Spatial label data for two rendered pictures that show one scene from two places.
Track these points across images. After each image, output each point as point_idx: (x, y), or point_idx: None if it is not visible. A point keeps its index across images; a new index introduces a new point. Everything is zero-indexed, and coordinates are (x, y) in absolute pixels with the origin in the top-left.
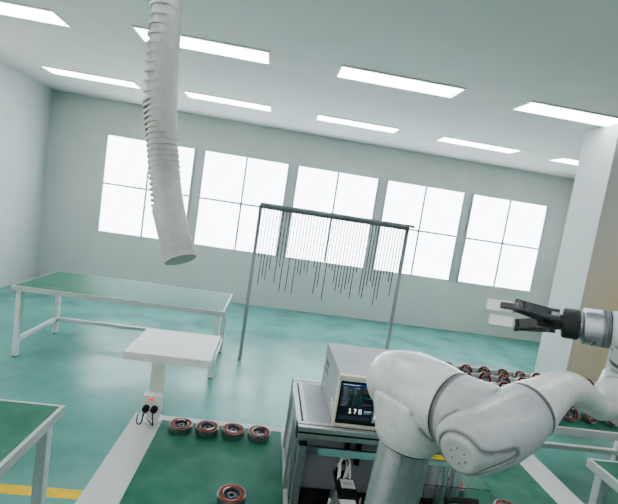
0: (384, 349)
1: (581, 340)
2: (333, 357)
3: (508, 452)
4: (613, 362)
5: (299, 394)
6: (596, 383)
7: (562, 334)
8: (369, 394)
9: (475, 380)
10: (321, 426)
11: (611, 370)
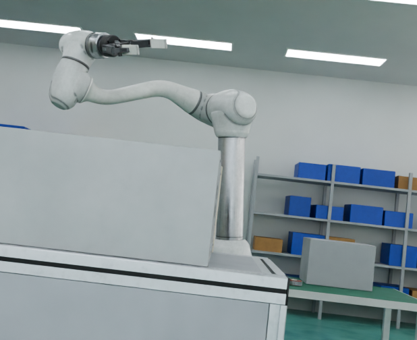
0: (65, 133)
1: (107, 57)
2: (220, 161)
3: None
4: (88, 67)
5: (267, 268)
6: (92, 83)
7: (117, 54)
8: (254, 119)
9: None
10: (230, 253)
11: (86, 72)
